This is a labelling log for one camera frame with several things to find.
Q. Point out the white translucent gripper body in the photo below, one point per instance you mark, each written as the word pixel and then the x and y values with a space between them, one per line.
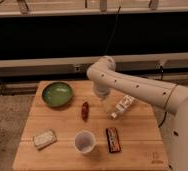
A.
pixel 104 97

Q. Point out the wooden cutting board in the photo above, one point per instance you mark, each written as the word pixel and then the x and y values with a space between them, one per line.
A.
pixel 141 144

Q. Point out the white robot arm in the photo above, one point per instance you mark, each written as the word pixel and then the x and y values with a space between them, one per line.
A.
pixel 171 97

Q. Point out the green bowl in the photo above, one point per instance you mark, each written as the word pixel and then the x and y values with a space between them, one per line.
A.
pixel 57 94

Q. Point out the white sponge block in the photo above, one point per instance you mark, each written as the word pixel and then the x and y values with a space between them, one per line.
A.
pixel 44 139

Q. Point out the white plastic bottle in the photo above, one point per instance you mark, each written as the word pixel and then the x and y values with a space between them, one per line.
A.
pixel 122 106

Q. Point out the dark candy bar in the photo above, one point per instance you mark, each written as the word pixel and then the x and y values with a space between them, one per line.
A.
pixel 113 140

